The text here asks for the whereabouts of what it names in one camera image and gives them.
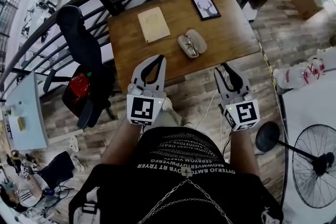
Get wooden table with hairpin legs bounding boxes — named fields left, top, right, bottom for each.
left=107, top=0, right=261, bottom=92

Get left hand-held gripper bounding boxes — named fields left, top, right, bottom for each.
left=126, top=54, right=167, bottom=126

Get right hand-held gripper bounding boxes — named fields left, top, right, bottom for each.
left=214, top=62, right=260, bottom=132

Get beige glasses case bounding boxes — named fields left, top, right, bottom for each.
left=177, top=29, right=208, bottom=59

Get black thin-rimmed eyeglasses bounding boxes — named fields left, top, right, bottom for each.
left=181, top=34, right=200, bottom=57

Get red bag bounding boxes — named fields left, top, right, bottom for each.
left=64, top=72, right=91, bottom=116

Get white desk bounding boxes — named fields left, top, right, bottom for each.
left=5, top=70, right=49, bottom=152

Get person's beige trouser leg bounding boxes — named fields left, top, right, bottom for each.
left=143, top=101, right=195, bottom=134

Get black standing fan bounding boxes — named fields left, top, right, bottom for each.
left=256, top=121, right=336, bottom=209

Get beige notebook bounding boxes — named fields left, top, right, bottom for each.
left=137, top=6, right=171, bottom=44

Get black office chair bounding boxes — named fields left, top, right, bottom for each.
left=43, top=5, right=116, bottom=129

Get pack of plastic bottles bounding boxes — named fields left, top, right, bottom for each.
left=272, top=56, right=328, bottom=94

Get black framed deer picture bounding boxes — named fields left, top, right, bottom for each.
left=191, top=0, right=222, bottom=21

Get person's black printed t-shirt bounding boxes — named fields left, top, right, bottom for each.
left=68, top=127, right=284, bottom=224

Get person's right forearm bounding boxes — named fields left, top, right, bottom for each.
left=229, top=128, right=259, bottom=175

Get silver chain necklace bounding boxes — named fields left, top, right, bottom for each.
left=138, top=168, right=233, bottom=224

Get person's left forearm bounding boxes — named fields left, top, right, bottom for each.
left=99, top=122, right=144, bottom=166

